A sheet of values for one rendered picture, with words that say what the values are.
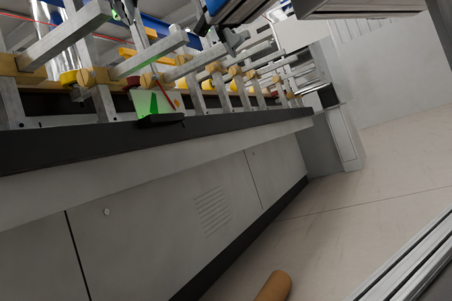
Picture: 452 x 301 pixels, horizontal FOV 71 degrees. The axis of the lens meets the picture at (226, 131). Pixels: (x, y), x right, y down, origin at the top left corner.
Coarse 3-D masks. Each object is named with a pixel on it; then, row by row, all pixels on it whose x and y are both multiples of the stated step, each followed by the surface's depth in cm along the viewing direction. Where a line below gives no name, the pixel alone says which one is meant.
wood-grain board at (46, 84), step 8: (48, 80) 95; (24, 88) 88; (32, 88) 90; (40, 88) 92; (48, 88) 94; (56, 88) 97; (176, 88) 153; (208, 96) 184; (216, 96) 192; (232, 96) 211; (248, 96) 233; (264, 96) 262
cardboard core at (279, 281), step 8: (272, 272) 114; (280, 272) 111; (272, 280) 106; (280, 280) 107; (288, 280) 109; (264, 288) 102; (272, 288) 102; (280, 288) 104; (288, 288) 107; (256, 296) 100; (264, 296) 98; (272, 296) 98; (280, 296) 101
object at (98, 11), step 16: (96, 0) 56; (80, 16) 58; (96, 16) 56; (112, 16) 58; (64, 32) 60; (80, 32) 60; (32, 48) 65; (48, 48) 62; (64, 48) 64; (32, 64) 66
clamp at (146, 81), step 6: (156, 72) 109; (144, 78) 107; (150, 78) 106; (162, 78) 111; (144, 84) 107; (150, 84) 106; (156, 84) 107; (162, 84) 110; (168, 84) 113; (174, 84) 117
